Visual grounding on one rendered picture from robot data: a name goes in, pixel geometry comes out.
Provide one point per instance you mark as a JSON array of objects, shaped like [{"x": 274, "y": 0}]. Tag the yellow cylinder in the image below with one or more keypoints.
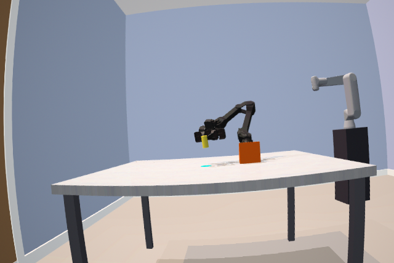
[{"x": 204, "y": 141}]

